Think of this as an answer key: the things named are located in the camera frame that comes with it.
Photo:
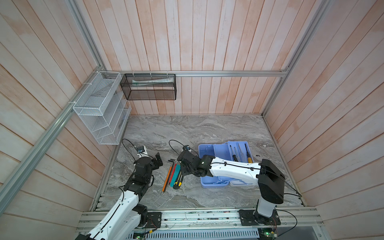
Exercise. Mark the teal utility knife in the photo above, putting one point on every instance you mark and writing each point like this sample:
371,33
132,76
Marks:
175,175

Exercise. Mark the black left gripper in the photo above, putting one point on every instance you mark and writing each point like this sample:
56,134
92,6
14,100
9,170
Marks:
155,165

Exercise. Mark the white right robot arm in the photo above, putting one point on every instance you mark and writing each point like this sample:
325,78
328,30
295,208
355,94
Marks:
270,179

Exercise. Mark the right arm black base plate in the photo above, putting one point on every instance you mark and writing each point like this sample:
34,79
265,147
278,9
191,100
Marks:
252,218

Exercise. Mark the aluminium frame horizontal bar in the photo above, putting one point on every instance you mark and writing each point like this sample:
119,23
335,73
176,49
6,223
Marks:
226,73

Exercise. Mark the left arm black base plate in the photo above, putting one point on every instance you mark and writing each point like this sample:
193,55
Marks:
150,220

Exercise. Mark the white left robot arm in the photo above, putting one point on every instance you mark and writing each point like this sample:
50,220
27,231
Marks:
127,213

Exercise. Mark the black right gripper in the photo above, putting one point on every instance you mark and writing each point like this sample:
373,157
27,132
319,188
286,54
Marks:
183,171

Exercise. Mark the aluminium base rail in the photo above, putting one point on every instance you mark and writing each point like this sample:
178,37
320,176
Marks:
193,219

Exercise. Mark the clear handled tester screwdriver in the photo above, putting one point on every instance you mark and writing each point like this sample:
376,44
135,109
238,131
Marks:
241,148

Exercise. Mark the black wire mesh basket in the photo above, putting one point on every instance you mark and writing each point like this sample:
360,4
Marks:
143,87

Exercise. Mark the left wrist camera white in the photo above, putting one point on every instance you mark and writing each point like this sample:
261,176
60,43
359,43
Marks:
142,151

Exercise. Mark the white ventilated cable duct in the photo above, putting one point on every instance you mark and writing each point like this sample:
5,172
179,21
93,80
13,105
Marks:
207,234

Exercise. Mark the white wire mesh shelf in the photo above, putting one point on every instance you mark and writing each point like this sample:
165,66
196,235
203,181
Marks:
103,108

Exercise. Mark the red sleeved hex key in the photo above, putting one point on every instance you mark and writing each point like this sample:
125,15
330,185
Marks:
172,172

